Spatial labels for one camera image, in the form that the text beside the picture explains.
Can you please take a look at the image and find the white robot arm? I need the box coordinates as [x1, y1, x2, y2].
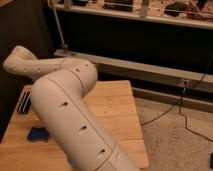
[3, 46, 140, 171]

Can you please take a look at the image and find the metal stand pole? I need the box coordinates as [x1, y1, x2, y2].
[50, 0, 69, 53]

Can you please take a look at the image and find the black rectangular box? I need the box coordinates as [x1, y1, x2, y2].
[17, 91, 31, 114]

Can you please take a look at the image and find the blue sponge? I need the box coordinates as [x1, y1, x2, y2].
[27, 127, 49, 142]

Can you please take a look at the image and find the white window shelf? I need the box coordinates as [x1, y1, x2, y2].
[53, 0, 213, 30]

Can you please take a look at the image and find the black floor cable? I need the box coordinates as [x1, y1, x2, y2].
[139, 53, 213, 143]

